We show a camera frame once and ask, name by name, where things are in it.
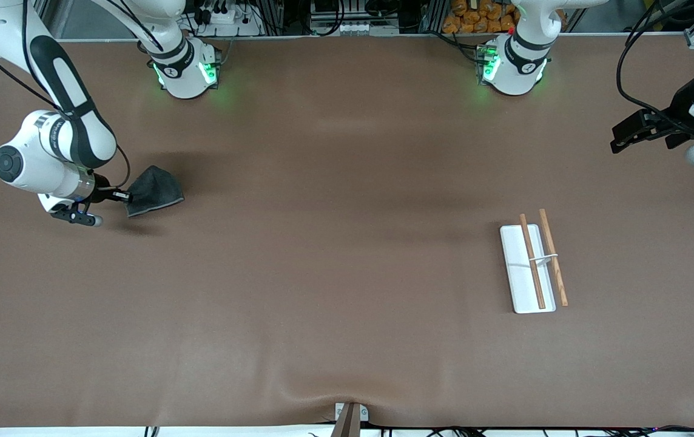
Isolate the brown table cover mat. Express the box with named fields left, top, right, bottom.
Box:
left=0, top=33, right=694, bottom=429

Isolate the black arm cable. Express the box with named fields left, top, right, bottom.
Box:
left=0, top=0, right=132, bottom=191
left=616, top=0, right=694, bottom=132

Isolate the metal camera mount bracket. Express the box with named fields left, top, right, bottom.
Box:
left=334, top=402, right=369, bottom=437

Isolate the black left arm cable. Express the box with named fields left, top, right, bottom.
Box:
left=616, top=0, right=694, bottom=132

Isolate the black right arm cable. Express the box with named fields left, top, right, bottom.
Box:
left=0, top=0, right=132, bottom=191

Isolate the grey towel with purple side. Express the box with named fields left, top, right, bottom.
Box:
left=126, top=165, right=185, bottom=218

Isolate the orange lumpy objects pile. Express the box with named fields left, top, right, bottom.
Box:
left=442, top=0, right=521, bottom=35

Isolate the white power strip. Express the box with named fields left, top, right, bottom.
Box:
left=198, top=0, right=263, bottom=36

